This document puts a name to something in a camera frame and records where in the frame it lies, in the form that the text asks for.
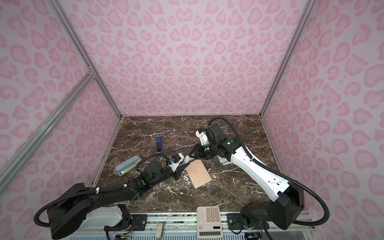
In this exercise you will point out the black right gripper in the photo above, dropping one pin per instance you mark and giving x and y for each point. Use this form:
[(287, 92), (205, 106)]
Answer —
[(200, 152)]

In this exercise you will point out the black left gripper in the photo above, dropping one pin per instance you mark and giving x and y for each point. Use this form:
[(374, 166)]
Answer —
[(179, 171)]

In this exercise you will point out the peach pink envelope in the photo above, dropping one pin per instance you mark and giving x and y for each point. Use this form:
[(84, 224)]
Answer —
[(198, 174)]

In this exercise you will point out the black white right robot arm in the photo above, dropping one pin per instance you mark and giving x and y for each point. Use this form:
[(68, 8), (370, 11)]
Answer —
[(286, 200)]

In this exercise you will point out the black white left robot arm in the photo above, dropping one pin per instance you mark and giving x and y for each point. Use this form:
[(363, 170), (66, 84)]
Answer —
[(67, 213)]

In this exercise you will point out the small white alarm clock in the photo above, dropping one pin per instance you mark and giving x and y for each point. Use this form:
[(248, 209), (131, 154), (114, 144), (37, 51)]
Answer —
[(224, 161)]

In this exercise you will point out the grey blue rectangular box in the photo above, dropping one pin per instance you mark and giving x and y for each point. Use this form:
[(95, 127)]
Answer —
[(127, 165)]

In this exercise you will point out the pink white calculator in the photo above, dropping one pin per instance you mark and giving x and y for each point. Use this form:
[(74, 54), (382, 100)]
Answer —
[(209, 224)]

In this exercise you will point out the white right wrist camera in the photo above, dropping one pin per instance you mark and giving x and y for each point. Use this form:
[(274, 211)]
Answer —
[(201, 134)]

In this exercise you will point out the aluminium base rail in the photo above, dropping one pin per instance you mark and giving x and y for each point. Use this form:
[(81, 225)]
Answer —
[(183, 226)]

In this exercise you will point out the white clip on rail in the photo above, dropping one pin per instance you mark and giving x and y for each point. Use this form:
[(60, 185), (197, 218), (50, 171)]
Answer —
[(159, 232)]

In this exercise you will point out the diagonal aluminium frame bar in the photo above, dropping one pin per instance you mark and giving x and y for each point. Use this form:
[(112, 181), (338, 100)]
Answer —
[(19, 160)]

